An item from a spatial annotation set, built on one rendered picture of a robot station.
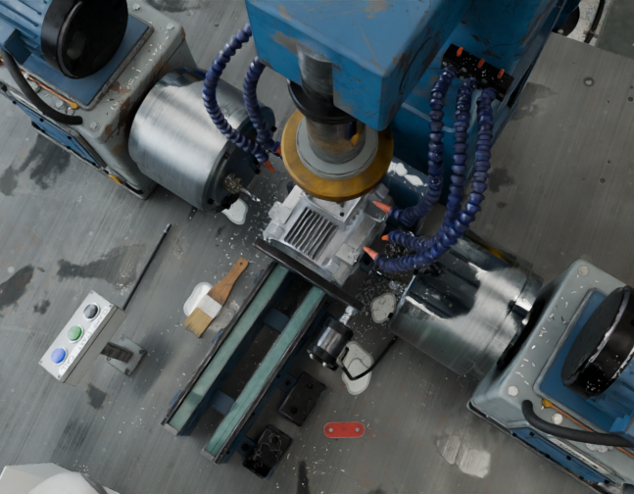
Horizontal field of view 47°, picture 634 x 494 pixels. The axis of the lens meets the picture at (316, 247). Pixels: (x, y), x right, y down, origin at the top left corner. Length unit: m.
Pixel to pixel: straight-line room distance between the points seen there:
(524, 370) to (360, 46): 0.69
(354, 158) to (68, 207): 0.88
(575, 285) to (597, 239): 0.44
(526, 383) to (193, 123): 0.76
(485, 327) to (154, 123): 0.72
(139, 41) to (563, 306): 0.93
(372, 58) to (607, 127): 1.12
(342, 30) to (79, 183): 1.12
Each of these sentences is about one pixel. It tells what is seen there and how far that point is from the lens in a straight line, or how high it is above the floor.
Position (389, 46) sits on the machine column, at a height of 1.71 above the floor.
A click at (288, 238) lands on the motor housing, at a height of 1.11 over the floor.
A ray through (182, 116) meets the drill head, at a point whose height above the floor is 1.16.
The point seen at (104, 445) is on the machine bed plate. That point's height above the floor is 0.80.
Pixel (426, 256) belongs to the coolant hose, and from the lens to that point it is 1.10.
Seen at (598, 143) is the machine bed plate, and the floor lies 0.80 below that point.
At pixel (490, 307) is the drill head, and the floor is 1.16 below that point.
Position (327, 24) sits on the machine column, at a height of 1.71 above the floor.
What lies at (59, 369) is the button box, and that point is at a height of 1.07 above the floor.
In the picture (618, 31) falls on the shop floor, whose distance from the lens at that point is 2.99.
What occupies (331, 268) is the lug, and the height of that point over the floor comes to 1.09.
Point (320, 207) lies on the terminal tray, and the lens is 1.35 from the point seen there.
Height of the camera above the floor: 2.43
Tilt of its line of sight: 75 degrees down
